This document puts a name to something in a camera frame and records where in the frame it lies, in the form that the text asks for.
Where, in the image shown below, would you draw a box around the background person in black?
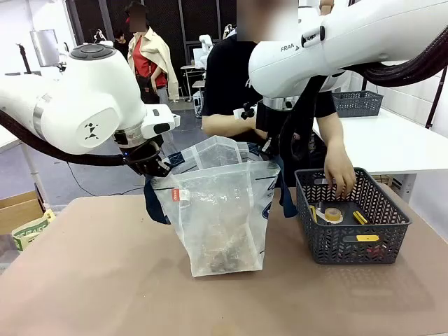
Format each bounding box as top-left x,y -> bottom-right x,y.
113,29 -> 130,61

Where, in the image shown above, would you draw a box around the grey plastic basket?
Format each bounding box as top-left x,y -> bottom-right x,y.
294,167 -> 413,266
331,90 -> 385,118

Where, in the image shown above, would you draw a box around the person's left hand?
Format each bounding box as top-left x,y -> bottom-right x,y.
323,153 -> 358,203

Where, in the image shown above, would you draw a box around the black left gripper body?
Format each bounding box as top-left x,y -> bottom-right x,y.
122,139 -> 173,178

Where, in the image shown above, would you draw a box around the black thin tripod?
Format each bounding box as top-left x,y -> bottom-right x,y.
15,43 -> 35,75

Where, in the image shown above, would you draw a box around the green white paper bag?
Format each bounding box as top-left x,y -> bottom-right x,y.
11,208 -> 57,253

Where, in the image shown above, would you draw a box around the translucent shopping bag navy handles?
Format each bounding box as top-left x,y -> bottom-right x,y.
143,135 -> 299,279

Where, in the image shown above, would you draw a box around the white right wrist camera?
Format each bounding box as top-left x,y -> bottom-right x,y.
232,103 -> 257,120

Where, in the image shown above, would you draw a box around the black right arm cable sleeve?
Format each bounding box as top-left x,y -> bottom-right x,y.
279,23 -> 448,165

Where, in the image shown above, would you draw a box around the cardboard box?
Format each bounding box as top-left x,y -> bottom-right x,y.
0,190 -> 47,236

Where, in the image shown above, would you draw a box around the black arm cable sleeve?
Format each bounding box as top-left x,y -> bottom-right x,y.
0,109 -> 127,167
279,23 -> 448,165

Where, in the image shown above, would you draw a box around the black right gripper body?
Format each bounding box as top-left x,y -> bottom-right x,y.
255,99 -> 292,141

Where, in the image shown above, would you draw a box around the grey wall panel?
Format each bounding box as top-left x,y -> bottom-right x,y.
29,29 -> 60,68

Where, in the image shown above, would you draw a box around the white side table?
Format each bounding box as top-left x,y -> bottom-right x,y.
312,106 -> 448,204

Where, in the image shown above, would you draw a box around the person in black t-shirt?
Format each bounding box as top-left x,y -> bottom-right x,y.
200,0 -> 340,187

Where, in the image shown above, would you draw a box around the black left arm cable sleeve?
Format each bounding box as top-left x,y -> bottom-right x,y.
0,109 -> 127,167

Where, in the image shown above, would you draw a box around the tan tape roll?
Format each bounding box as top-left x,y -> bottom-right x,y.
323,206 -> 347,224

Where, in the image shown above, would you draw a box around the person's right forearm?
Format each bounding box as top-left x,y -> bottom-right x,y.
202,113 -> 269,140

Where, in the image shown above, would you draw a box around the mannequin with cream jacket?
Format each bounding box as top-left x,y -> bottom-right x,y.
125,1 -> 180,105

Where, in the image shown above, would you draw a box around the person's left forearm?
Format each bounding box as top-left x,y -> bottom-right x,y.
316,114 -> 351,169

